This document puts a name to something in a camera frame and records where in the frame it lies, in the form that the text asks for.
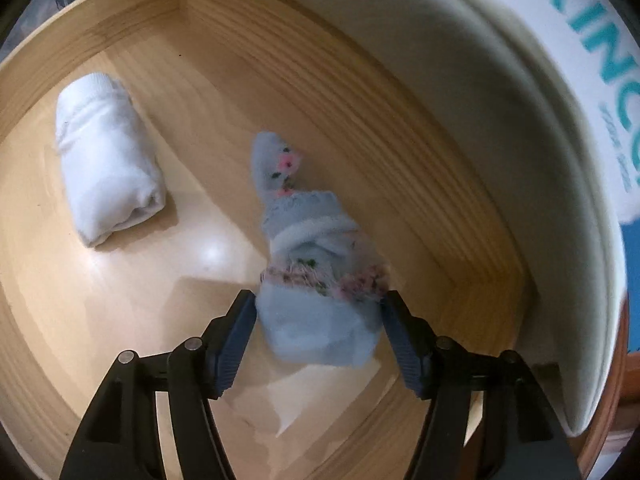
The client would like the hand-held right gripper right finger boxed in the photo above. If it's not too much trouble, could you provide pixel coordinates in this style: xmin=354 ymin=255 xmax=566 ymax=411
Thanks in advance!
xmin=380 ymin=290 xmax=581 ymax=480

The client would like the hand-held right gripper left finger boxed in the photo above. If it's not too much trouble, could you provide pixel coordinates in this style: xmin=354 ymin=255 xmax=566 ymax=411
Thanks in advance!
xmin=59 ymin=289 xmax=258 ymax=480

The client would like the wooden drawer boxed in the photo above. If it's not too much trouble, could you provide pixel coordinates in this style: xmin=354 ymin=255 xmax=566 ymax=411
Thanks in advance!
xmin=0 ymin=0 xmax=543 ymax=480

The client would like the light blue floral underwear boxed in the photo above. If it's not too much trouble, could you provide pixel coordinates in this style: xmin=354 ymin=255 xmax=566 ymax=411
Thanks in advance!
xmin=250 ymin=131 xmax=391 ymax=368

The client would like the white cardboard box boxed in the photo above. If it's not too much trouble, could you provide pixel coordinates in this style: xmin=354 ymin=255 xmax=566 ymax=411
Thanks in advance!
xmin=450 ymin=0 xmax=640 ymax=226

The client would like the white rolled underwear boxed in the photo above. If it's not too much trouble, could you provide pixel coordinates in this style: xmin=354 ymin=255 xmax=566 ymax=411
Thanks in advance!
xmin=54 ymin=73 xmax=167 ymax=248

